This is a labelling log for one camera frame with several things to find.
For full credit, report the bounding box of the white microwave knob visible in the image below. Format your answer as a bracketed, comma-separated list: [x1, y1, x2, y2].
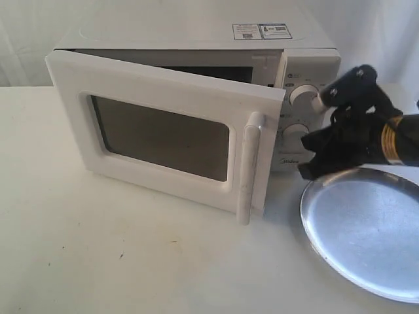
[282, 124, 309, 147]
[289, 84, 318, 108]

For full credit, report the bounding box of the white lower microwave knob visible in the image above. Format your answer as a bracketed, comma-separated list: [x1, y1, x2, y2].
[282, 124, 309, 147]

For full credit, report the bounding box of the white upper microwave knob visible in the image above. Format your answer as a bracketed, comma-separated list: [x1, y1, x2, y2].
[289, 84, 318, 108]

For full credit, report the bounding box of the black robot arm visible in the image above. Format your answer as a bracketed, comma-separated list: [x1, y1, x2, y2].
[298, 105, 418, 181]

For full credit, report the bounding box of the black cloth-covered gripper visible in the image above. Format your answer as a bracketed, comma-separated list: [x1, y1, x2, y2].
[298, 105, 403, 180]

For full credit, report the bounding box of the white microwave oven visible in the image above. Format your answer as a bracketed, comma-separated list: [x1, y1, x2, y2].
[58, 22, 341, 171]

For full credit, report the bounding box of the round silver metal plate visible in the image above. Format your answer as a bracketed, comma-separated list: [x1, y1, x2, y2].
[300, 168, 418, 304]

